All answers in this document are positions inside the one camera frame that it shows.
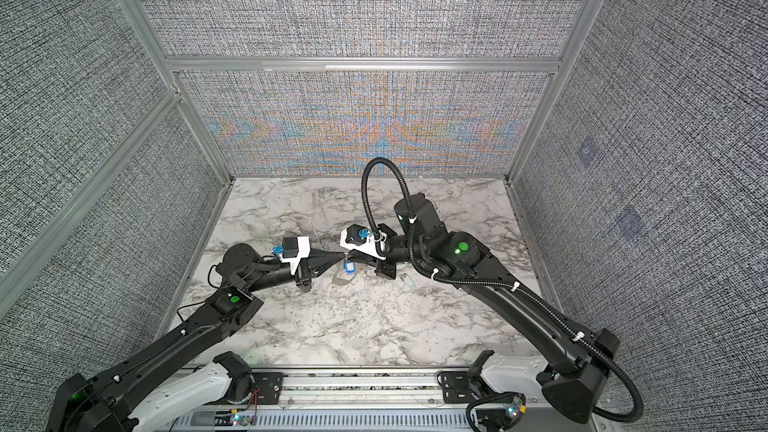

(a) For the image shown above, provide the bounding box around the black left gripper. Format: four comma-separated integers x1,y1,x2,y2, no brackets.
248,249,344,296

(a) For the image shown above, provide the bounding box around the blue capped key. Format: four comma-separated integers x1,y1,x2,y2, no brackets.
343,260,357,277

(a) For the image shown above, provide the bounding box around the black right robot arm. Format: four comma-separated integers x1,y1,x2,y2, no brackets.
340,193,644,424

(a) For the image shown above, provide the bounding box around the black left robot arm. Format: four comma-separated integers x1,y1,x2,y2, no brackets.
46,237,346,431

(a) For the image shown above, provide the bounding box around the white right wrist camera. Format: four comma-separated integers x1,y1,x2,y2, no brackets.
339,224,386,257

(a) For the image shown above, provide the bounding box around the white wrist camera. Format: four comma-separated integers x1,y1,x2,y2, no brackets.
272,236,311,275
339,224,386,257

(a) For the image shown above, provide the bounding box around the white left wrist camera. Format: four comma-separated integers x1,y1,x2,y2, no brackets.
272,236,311,275

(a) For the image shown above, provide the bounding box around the black corrugated cable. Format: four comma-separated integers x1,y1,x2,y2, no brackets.
360,157,645,424

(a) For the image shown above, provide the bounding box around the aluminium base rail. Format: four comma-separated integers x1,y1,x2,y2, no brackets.
149,365,577,432

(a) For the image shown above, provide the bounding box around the aluminium enclosure frame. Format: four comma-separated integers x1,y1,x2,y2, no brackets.
1,0,588,376

